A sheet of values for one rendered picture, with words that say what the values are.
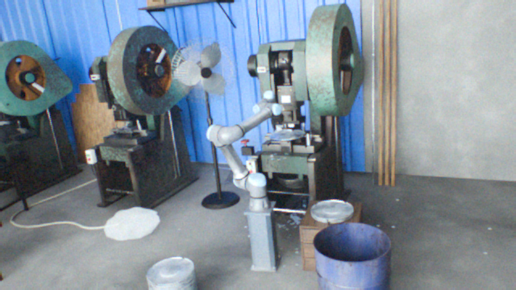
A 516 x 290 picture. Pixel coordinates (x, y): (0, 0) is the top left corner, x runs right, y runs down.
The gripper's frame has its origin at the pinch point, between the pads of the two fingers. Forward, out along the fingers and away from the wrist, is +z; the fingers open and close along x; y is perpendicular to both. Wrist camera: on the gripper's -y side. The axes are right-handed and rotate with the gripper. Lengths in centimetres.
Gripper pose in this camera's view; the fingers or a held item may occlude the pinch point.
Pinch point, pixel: (276, 130)
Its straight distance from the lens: 316.0
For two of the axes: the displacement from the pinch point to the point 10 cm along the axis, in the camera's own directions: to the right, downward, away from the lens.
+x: 2.8, -6.7, 6.9
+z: 2.5, 7.4, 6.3
